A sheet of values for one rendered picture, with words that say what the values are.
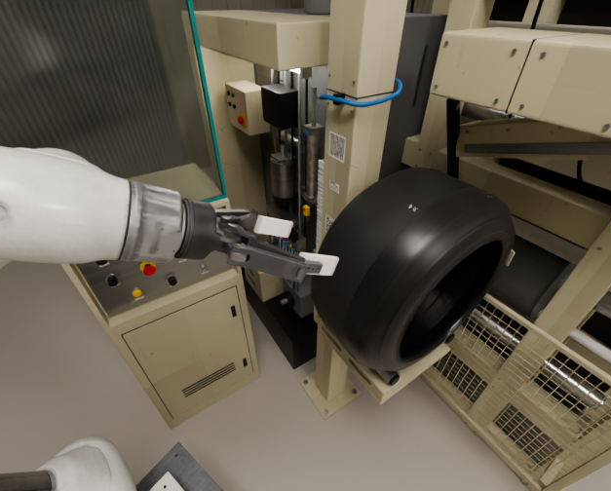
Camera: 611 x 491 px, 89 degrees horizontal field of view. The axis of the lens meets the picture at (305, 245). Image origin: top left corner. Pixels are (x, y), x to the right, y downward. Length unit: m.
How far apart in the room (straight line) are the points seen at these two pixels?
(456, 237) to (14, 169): 0.71
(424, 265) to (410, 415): 1.47
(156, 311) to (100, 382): 1.12
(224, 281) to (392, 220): 0.86
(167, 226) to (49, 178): 0.10
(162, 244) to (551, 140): 0.95
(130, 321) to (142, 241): 1.04
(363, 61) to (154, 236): 0.66
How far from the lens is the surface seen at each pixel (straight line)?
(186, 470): 1.31
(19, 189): 0.35
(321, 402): 2.03
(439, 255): 0.73
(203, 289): 1.38
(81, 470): 0.99
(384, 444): 2.00
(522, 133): 1.08
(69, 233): 0.35
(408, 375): 1.25
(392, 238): 0.73
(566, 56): 0.89
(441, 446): 2.09
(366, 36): 0.86
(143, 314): 1.38
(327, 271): 0.46
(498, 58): 0.95
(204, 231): 0.38
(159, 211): 0.37
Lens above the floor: 1.86
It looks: 39 degrees down
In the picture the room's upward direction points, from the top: straight up
